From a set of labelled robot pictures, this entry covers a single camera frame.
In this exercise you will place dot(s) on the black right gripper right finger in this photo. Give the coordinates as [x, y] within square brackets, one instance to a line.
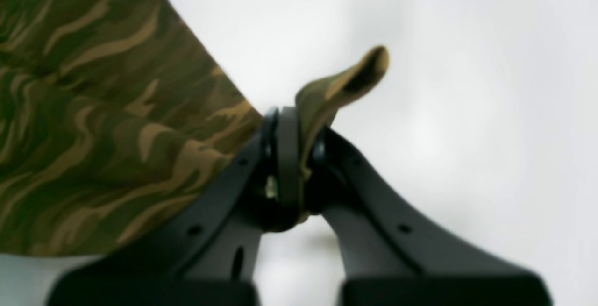
[393, 255]

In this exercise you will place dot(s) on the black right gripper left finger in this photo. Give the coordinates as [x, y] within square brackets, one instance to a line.
[206, 254]

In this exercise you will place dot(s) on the camouflage t-shirt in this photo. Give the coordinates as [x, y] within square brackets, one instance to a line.
[113, 118]

